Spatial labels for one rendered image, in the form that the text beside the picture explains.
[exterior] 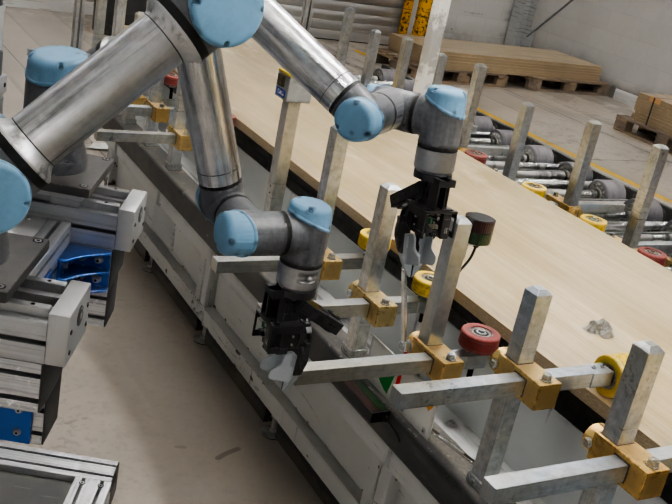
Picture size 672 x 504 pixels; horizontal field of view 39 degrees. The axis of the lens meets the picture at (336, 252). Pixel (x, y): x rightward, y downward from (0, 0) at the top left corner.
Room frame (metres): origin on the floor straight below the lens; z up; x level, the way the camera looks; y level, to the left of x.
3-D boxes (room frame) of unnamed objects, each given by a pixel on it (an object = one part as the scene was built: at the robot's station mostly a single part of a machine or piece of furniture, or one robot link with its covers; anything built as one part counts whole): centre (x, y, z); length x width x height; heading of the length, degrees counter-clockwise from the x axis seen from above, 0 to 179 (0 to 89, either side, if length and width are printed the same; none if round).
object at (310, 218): (1.52, 0.06, 1.13); 0.09 x 0.08 x 0.11; 122
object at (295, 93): (2.39, 0.19, 1.18); 0.07 x 0.07 x 0.08; 32
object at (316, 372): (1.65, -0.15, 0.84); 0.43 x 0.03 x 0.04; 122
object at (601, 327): (1.91, -0.59, 0.91); 0.09 x 0.07 x 0.02; 149
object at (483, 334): (1.76, -0.32, 0.85); 0.08 x 0.08 x 0.11
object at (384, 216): (1.96, -0.09, 0.87); 0.03 x 0.03 x 0.48; 32
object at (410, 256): (1.69, -0.14, 1.06); 0.06 x 0.03 x 0.09; 31
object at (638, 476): (1.31, -0.50, 0.95); 0.13 x 0.06 x 0.05; 32
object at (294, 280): (1.52, 0.05, 1.05); 0.08 x 0.08 x 0.05
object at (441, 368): (1.73, -0.23, 0.85); 0.13 x 0.06 x 0.05; 32
